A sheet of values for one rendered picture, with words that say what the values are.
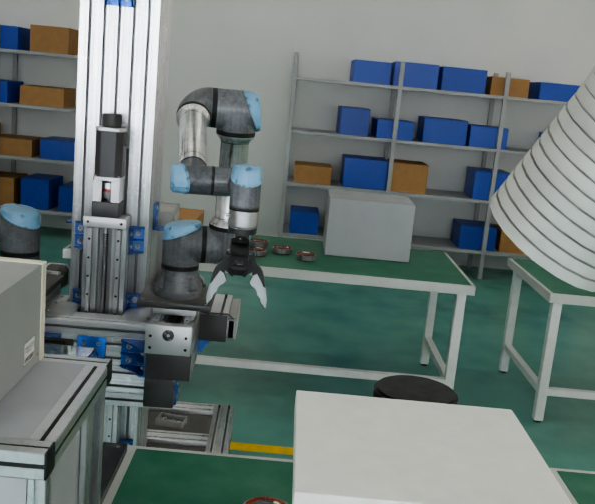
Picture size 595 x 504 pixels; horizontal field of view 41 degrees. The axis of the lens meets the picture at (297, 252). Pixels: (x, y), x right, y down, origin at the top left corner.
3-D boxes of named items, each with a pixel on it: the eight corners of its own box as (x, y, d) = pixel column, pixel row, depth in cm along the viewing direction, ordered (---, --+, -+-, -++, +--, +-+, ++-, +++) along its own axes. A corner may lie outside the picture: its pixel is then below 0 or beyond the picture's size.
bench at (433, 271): (99, 332, 527) (104, 220, 512) (431, 362, 530) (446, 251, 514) (58, 381, 439) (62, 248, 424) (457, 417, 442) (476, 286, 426)
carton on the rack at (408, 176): (384, 185, 819) (387, 158, 813) (419, 188, 820) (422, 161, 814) (388, 190, 780) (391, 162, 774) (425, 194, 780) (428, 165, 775)
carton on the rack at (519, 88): (481, 94, 800) (483, 76, 797) (517, 97, 800) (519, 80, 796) (489, 94, 761) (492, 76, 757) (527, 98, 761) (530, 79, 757)
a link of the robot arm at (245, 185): (261, 164, 201) (265, 168, 193) (257, 207, 203) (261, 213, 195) (230, 162, 200) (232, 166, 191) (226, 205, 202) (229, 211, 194)
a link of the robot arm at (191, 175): (175, 76, 235) (171, 166, 197) (212, 80, 237) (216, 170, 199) (173, 111, 242) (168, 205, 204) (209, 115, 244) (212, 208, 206)
